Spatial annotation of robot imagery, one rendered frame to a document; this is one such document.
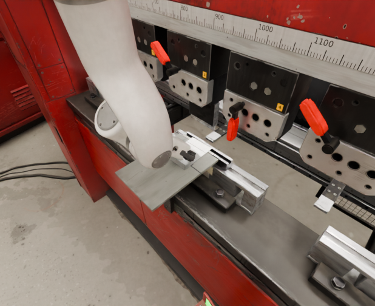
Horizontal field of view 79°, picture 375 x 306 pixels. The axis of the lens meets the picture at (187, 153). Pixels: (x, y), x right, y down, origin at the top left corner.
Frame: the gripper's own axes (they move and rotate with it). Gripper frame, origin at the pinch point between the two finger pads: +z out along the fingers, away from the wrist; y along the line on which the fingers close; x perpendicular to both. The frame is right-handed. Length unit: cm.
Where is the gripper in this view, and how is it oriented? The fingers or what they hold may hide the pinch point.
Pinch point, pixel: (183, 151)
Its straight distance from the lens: 71.2
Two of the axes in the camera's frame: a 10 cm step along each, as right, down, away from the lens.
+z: 4.3, 2.1, 8.7
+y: -7.4, -4.6, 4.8
